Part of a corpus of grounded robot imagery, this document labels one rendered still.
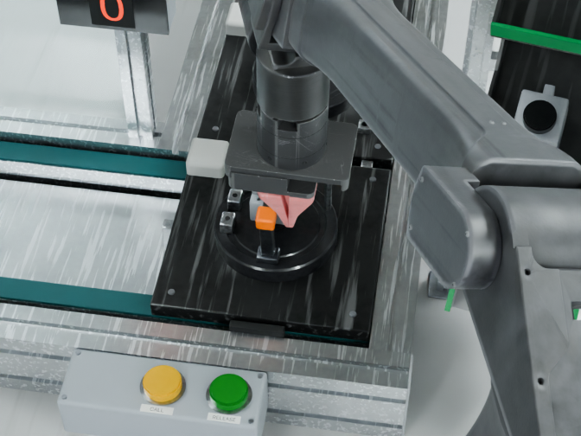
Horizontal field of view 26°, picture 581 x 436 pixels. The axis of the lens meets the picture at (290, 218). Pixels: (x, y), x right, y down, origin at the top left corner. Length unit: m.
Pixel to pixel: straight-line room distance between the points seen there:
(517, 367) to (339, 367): 0.78
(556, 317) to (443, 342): 0.93
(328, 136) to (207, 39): 0.68
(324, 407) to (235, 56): 0.51
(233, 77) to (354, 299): 0.38
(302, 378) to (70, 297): 0.28
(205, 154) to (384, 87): 0.77
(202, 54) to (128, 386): 0.53
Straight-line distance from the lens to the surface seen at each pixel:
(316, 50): 0.85
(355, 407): 1.37
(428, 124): 0.68
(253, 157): 1.02
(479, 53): 1.26
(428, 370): 1.46
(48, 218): 1.55
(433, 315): 1.51
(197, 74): 1.65
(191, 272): 1.40
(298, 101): 0.96
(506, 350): 0.57
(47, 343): 1.38
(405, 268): 1.42
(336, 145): 1.03
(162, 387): 1.31
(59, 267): 1.50
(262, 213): 1.31
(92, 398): 1.33
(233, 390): 1.31
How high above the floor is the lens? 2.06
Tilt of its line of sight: 49 degrees down
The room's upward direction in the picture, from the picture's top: straight up
